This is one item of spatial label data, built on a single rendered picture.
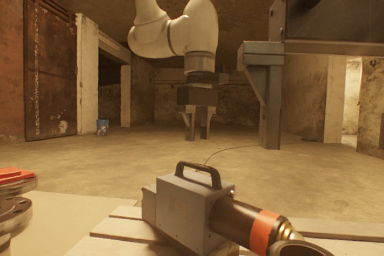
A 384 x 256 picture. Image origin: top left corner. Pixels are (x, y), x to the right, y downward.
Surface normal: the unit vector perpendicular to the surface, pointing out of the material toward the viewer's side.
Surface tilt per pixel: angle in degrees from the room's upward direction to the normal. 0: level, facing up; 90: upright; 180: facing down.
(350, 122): 90
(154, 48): 132
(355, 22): 90
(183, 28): 90
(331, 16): 90
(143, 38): 119
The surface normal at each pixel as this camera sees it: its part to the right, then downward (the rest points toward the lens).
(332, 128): -0.14, 0.07
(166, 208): -0.69, 0.04
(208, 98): 0.72, 0.07
